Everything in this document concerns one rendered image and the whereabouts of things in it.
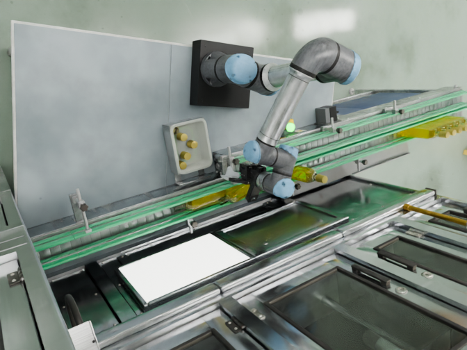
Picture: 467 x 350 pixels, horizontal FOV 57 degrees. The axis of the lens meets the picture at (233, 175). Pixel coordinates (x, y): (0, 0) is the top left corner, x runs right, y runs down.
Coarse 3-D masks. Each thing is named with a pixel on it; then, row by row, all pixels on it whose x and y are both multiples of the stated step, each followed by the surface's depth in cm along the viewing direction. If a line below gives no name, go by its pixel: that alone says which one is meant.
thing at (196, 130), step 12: (192, 120) 186; (204, 120) 189; (180, 132) 191; (192, 132) 195; (204, 132) 191; (180, 144) 192; (204, 144) 194; (192, 156) 197; (204, 156) 197; (192, 168) 191
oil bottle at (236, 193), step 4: (240, 184) 192; (244, 184) 191; (228, 188) 189; (232, 188) 188; (236, 188) 187; (240, 188) 188; (244, 188) 189; (248, 188) 192; (224, 192) 186; (228, 192) 185; (232, 192) 184; (236, 192) 185; (240, 192) 188; (244, 192) 190; (232, 196) 184; (236, 196) 186; (240, 196) 188; (244, 196) 190; (232, 200) 185; (236, 200) 186
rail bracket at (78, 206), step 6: (78, 192) 154; (72, 198) 162; (78, 198) 155; (72, 204) 164; (78, 204) 154; (84, 204) 151; (72, 210) 166; (78, 210) 165; (84, 210) 152; (72, 216) 171; (78, 216) 166; (84, 216) 157; (84, 222) 158; (90, 228) 159
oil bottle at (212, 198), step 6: (216, 192) 187; (222, 192) 189; (204, 198) 185; (210, 198) 186; (216, 198) 188; (186, 204) 181; (192, 204) 182; (198, 204) 183; (204, 204) 185; (210, 204) 187; (192, 210) 183
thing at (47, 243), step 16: (448, 112) 261; (400, 128) 240; (352, 144) 222; (304, 160) 207; (192, 192) 185; (208, 192) 182; (144, 208) 174; (160, 208) 172; (96, 224) 165; (112, 224) 162; (48, 240) 157; (64, 240) 154
